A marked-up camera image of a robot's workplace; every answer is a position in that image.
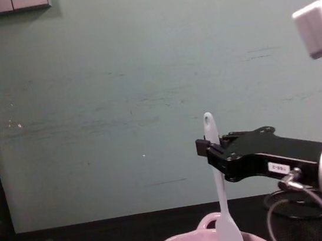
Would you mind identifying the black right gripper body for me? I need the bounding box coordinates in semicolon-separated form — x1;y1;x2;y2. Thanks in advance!
218;118;322;196

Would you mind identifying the white plastic rice spoon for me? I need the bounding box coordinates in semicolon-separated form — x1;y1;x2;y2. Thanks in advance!
200;110;245;241

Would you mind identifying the black round stand base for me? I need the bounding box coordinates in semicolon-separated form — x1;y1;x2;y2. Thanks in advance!
262;184;322;226

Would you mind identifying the black table cloth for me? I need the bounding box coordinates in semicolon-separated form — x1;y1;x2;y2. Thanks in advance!
0;186;322;241

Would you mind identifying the thin grey cable with plug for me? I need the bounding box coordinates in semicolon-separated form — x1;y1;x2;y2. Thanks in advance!
259;163;322;241

